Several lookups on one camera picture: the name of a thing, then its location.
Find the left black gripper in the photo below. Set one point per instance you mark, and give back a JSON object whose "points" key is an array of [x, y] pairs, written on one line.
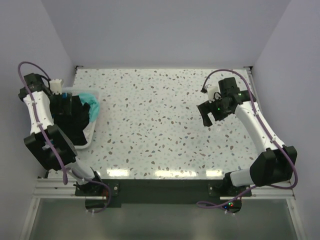
{"points": [[62, 108]]}

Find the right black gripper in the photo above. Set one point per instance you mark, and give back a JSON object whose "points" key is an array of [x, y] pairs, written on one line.
{"points": [[207, 107]]}

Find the black t shirt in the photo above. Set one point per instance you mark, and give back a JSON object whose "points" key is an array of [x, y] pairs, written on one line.
{"points": [[74, 124]]}

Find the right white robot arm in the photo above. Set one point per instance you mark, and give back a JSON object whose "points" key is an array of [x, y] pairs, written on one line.
{"points": [[275, 160]]}

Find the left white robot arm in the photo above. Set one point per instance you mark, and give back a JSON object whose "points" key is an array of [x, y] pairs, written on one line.
{"points": [[47, 142]]}

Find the teal t shirt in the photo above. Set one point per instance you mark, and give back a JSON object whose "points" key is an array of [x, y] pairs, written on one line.
{"points": [[94, 105]]}

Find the white plastic laundry basket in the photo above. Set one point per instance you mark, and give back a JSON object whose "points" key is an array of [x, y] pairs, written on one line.
{"points": [[76, 91]]}

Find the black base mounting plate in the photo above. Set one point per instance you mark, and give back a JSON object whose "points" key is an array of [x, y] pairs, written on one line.
{"points": [[207, 194]]}

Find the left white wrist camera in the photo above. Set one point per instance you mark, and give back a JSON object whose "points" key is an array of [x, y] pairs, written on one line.
{"points": [[56, 86]]}

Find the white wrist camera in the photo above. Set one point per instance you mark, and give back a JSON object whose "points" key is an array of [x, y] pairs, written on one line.
{"points": [[211, 91], [56, 86]]}

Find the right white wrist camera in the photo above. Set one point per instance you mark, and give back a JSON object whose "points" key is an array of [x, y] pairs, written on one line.
{"points": [[211, 91]]}

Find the aluminium frame rail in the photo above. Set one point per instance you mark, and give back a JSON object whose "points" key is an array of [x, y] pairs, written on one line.
{"points": [[54, 188]]}

